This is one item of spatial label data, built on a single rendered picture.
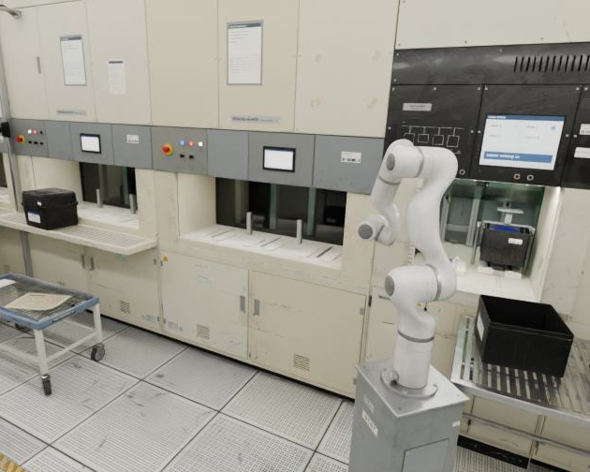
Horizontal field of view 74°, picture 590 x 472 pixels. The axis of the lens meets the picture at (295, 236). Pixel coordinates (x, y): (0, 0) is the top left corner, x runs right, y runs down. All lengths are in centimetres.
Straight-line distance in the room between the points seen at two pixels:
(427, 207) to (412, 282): 24
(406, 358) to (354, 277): 86
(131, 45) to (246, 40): 84
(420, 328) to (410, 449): 40
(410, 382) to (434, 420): 13
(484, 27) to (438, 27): 18
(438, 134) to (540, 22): 54
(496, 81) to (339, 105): 70
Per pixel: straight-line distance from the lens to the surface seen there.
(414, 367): 141
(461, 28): 200
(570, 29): 200
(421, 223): 128
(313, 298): 230
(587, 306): 212
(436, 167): 131
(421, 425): 146
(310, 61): 215
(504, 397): 158
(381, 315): 220
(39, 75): 359
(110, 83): 302
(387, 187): 150
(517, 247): 234
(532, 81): 196
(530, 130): 195
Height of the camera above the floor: 160
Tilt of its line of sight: 16 degrees down
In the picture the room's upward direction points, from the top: 3 degrees clockwise
